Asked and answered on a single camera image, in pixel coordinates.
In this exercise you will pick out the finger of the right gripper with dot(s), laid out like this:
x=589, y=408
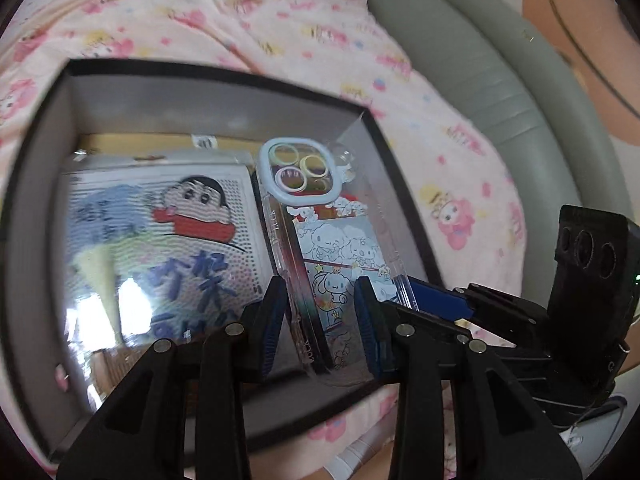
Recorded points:
x=443, y=303

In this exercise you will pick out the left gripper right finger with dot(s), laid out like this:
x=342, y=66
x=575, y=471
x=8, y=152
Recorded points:
x=386, y=355

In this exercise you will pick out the clear cartoon phone case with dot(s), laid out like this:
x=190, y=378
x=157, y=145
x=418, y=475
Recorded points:
x=333, y=217

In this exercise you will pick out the pink cartoon print blanket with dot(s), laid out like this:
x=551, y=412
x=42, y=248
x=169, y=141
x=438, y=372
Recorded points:
x=466, y=198

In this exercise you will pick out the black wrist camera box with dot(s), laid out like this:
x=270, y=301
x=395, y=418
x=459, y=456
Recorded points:
x=595, y=290

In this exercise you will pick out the brown wooden comb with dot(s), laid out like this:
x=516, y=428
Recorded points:
x=109, y=366

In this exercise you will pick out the cartoon diamond painting kit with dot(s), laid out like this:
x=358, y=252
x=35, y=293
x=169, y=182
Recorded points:
x=169, y=246

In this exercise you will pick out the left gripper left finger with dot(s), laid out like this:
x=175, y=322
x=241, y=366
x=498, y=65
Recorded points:
x=262, y=322

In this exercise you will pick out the black open storage box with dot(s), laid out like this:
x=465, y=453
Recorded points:
x=134, y=108

